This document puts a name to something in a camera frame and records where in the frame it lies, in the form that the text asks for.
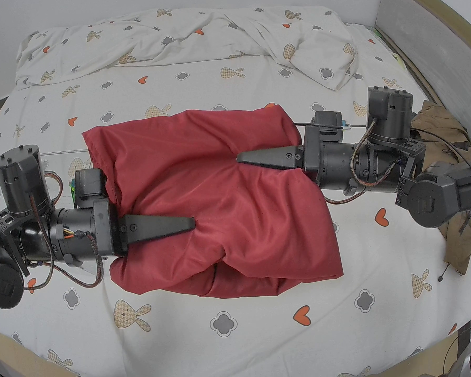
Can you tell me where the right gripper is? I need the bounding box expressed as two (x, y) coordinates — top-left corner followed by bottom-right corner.
(237, 127), (368, 192)

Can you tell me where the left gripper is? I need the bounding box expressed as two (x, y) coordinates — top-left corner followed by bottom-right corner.
(49, 198), (197, 267)

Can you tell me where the red shirt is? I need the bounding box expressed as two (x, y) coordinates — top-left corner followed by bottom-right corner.
(81, 104), (344, 298)

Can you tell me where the bed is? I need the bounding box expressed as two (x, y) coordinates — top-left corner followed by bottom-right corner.
(0, 0), (471, 377)

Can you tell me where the brown jacket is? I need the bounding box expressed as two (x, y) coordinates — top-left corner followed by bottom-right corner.
(410, 101), (471, 282)

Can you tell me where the white printed quilt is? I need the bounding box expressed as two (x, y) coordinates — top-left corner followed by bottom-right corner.
(16, 4), (357, 91)

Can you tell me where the black cable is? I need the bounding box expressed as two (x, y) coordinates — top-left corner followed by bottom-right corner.
(23, 256), (104, 294)
(324, 116), (379, 205)
(294, 121), (369, 129)

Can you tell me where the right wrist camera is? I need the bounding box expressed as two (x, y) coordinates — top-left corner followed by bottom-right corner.
(309, 110), (344, 142)

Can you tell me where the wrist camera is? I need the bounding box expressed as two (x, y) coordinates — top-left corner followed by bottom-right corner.
(69, 168), (107, 208)
(309, 110), (344, 142)

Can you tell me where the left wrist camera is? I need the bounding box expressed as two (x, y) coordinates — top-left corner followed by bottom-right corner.
(69, 168), (107, 208)

